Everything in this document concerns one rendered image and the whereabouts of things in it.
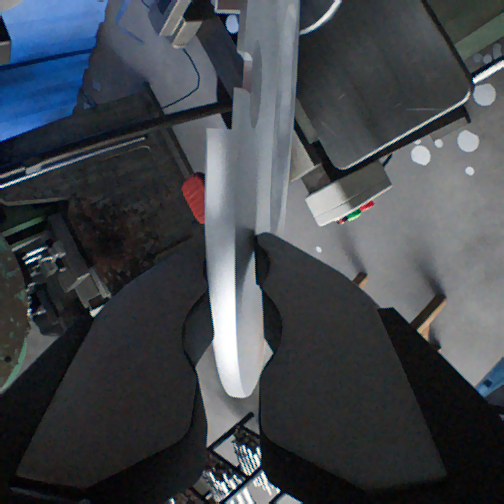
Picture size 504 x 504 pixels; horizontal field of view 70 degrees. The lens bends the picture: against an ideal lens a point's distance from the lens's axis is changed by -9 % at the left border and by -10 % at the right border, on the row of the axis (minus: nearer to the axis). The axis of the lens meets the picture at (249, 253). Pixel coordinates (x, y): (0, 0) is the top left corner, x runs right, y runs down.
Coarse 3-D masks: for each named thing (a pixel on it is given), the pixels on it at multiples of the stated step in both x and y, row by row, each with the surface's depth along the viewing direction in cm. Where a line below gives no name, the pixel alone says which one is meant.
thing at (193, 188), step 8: (192, 176) 56; (200, 176) 55; (184, 184) 58; (192, 184) 56; (200, 184) 55; (184, 192) 59; (192, 192) 57; (200, 192) 56; (192, 200) 58; (200, 200) 57; (192, 208) 59; (200, 208) 57; (200, 216) 58
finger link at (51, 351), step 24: (72, 336) 8; (48, 360) 7; (24, 384) 7; (48, 384) 7; (0, 408) 6; (24, 408) 6; (0, 432) 6; (24, 432) 6; (0, 456) 5; (0, 480) 5
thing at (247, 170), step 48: (240, 0) 8; (288, 0) 17; (240, 48) 8; (288, 48) 24; (240, 96) 8; (288, 96) 27; (240, 144) 9; (288, 144) 29; (240, 192) 9; (240, 240) 10; (240, 288) 11; (240, 336) 12; (240, 384) 14
